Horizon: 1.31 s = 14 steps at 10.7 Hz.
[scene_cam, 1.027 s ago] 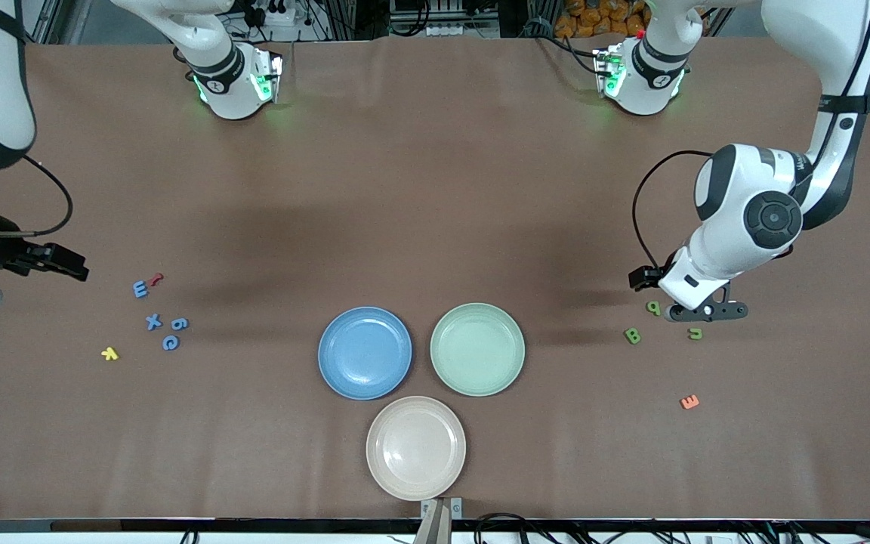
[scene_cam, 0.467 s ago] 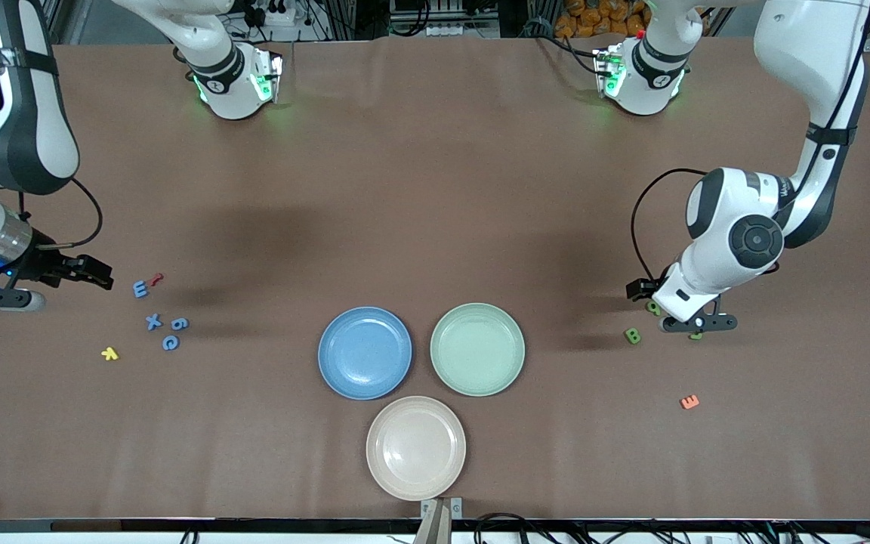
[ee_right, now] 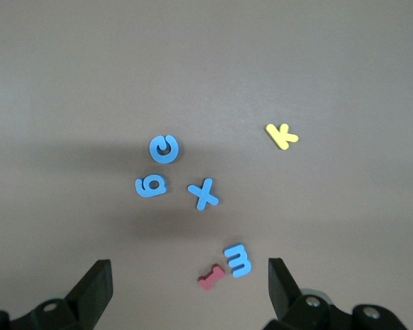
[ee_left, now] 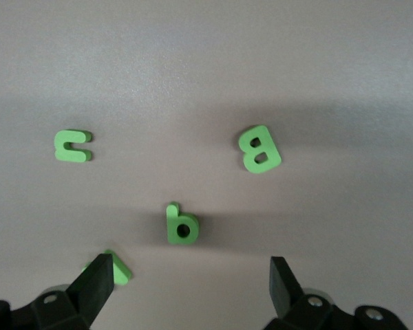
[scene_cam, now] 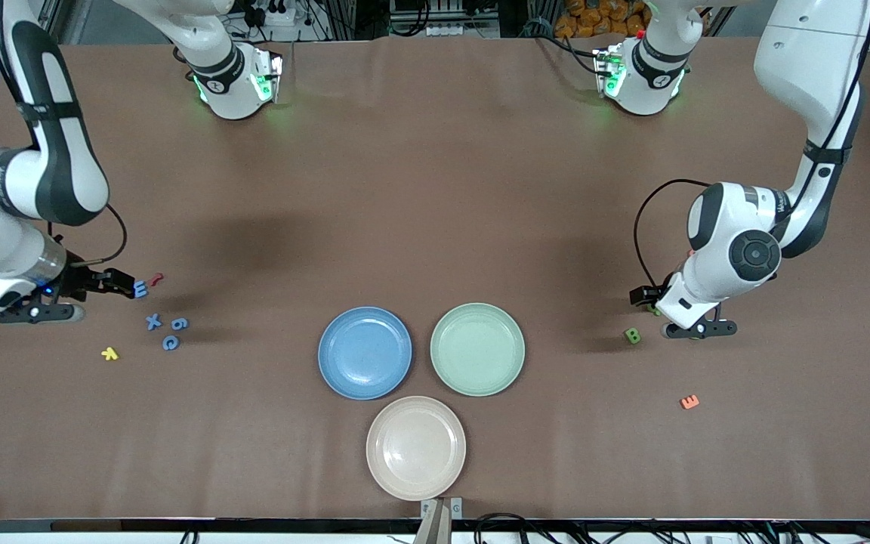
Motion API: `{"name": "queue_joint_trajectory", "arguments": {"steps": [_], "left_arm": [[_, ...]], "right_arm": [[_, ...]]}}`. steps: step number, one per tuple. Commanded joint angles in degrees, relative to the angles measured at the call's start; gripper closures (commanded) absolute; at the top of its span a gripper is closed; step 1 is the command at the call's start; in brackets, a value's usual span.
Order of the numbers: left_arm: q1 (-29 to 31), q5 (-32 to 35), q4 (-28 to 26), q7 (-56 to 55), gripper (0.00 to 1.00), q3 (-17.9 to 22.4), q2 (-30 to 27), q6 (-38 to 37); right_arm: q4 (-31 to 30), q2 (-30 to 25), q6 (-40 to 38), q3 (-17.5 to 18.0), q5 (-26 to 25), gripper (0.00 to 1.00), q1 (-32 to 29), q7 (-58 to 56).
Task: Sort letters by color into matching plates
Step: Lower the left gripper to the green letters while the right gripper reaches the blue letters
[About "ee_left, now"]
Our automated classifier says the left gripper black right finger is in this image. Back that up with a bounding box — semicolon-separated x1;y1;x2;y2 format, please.
263;255;409;330

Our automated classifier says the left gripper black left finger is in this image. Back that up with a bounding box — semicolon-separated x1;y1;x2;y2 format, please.
0;253;115;330

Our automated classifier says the green foam letter b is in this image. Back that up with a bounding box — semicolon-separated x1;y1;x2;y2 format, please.
165;201;200;246
238;124;282;175

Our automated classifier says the green foam letter u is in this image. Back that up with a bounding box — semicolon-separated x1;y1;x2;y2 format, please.
54;129;93;162

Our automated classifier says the green foam letter N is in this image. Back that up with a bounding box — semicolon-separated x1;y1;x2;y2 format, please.
81;249;133;285

